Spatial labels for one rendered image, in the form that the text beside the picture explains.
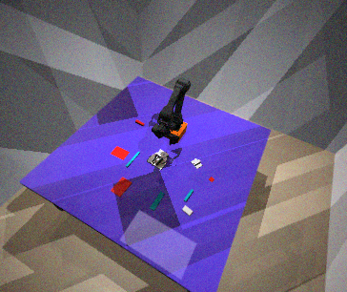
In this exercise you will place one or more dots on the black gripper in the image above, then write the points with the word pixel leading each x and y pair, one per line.
pixel 173 138

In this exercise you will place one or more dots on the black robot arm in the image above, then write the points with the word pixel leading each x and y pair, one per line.
pixel 173 117

